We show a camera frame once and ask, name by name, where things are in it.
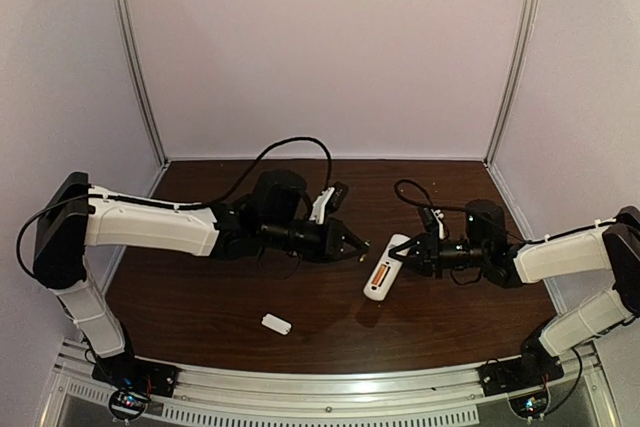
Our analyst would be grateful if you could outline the left circuit board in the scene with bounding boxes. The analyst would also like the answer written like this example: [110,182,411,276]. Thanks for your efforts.
[107,389,151,421]

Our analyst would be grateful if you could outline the circuit board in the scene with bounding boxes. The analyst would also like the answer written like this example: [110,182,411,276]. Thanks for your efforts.
[508,389,550,421]
[107,389,151,421]

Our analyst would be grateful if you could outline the black cable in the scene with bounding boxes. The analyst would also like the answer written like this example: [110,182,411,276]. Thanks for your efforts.
[394,179,621,243]
[14,136,335,283]

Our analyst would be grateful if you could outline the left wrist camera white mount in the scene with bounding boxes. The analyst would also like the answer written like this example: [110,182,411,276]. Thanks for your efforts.
[309,182,349,225]

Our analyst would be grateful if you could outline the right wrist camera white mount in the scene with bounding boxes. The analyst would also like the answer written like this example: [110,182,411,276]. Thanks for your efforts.
[418,207,448,240]

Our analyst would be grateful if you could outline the right circuit board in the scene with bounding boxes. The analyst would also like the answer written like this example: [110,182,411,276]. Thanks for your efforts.
[508,389,550,421]

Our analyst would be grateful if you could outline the left black cable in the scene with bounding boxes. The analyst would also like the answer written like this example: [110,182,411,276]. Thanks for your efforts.
[14,136,335,283]

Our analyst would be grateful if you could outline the orange battery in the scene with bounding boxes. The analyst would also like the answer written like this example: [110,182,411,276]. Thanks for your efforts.
[369,263,391,290]

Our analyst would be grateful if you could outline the right black cable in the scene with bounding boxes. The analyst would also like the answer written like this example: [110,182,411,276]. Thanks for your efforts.
[394,179,621,243]

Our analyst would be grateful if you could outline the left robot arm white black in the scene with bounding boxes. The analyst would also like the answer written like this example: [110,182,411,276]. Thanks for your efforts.
[15,169,369,386]

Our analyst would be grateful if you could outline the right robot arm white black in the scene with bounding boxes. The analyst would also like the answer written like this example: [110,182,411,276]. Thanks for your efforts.
[388,199,639,379]

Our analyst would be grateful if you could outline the right aluminium corner post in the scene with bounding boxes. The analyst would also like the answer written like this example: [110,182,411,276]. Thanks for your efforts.
[484,0,540,167]

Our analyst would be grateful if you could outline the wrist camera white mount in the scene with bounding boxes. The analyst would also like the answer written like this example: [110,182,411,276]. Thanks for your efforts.
[418,207,448,240]
[309,182,349,225]

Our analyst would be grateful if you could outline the front aluminium rail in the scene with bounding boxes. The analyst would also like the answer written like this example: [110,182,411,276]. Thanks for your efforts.
[36,340,621,426]

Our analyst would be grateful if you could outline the aluminium corner post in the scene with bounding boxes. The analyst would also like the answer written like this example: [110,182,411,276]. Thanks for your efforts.
[114,0,168,167]
[484,0,540,167]

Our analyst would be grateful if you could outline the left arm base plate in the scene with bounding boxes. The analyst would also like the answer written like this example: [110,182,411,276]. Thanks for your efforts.
[92,354,180,398]

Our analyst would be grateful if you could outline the white remote control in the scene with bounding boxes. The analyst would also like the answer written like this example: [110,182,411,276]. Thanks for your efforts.
[363,233,410,302]

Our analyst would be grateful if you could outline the white battery cover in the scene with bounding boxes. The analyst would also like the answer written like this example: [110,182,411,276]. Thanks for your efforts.
[261,313,292,336]

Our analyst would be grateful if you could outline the left aluminium corner post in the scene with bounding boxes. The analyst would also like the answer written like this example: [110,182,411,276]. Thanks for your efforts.
[114,0,168,167]

